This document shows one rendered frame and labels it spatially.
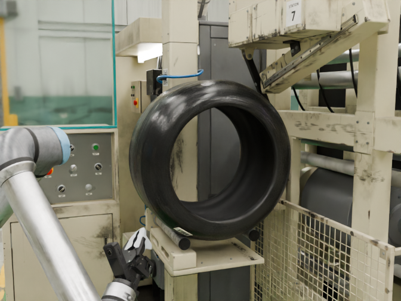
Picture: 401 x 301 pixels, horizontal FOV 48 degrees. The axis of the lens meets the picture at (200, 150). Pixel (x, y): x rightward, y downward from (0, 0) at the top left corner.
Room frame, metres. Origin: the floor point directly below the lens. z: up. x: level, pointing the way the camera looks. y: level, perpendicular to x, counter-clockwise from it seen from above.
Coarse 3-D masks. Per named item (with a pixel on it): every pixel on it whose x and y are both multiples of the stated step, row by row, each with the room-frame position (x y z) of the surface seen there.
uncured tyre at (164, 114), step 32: (160, 96) 1.69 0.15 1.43; (192, 96) 1.53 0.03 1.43; (224, 96) 1.56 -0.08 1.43; (256, 96) 1.62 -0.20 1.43; (160, 128) 1.50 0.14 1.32; (256, 128) 1.89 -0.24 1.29; (160, 160) 1.48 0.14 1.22; (256, 160) 1.90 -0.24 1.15; (288, 160) 1.66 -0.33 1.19; (160, 192) 1.48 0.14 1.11; (224, 192) 1.87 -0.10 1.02; (256, 192) 1.83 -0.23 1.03; (192, 224) 1.52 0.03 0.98; (224, 224) 1.56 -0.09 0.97; (256, 224) 1.63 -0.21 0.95
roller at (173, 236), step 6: (156, 222) 1.85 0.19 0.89; (162, 228) 1.75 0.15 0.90; (168, 228) 1.69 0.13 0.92; (168, 234) 1.67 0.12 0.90; (174, 234) 1.62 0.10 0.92; (180, 234) 1.60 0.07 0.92; (174, 240) 1.60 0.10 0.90; (180, 240) 1.55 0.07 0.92; (186, 240) 1.55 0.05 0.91; (180, 246) 1.54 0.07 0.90; (186, 246) 1.55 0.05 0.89
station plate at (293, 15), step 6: (294, 0) 1.48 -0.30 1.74; (300, 0) 1.45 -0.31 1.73; (288, 6) 1.52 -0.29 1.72; (294, 6) 1.48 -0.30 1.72; (300, 6) 1.45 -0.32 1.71; (288, 12) 1.52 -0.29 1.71; (294, 12) 1.48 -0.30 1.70; (300, 12) 1.45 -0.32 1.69; (288, 18) 1.52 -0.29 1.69; (294, 18) 1.48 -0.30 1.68; (300, 18) 1.45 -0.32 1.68; (288, 24) 1.52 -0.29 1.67
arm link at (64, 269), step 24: (0, 144) 1.13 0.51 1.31; (24, 144) 1.16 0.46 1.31; (0, 168) 1.09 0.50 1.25; (24, 168) 1.12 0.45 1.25; (24, 192) 1.08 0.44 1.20; (24, 216) 1.06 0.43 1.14; (48, 216) 1.07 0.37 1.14; (48, 240) 1.03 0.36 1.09; (48, 264) 1.01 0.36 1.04; (72, 264) 1.02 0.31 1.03; (72, 288) 0.99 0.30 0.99
